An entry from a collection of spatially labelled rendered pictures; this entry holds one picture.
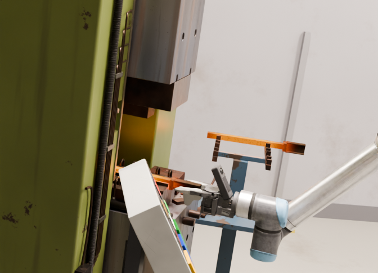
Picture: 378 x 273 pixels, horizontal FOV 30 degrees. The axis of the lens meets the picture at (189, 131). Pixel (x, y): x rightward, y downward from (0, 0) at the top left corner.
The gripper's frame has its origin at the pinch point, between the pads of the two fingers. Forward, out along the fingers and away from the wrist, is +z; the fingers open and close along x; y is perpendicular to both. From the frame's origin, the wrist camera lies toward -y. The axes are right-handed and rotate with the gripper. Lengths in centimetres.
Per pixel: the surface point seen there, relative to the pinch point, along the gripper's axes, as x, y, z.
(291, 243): 217, 100, -28
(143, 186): -61, -19, -5
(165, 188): -5.3, 1.0, 4.0
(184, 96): 2.7, -29.4, 3.7
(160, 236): -73, -12, -14
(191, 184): -1.5, -1.0, -3.9
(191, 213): 7.5, 12.3, -3.4
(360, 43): 280, -29, -45
